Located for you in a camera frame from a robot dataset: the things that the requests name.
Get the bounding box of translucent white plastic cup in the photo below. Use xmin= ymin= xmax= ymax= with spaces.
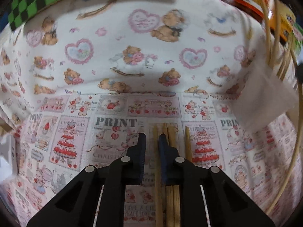
xmin=232 ymin=64 xmax=298 ymax=133

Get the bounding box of printed bear tablecloth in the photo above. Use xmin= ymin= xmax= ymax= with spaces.
xmin=1 ymin=0 xmax=302 ymax=226

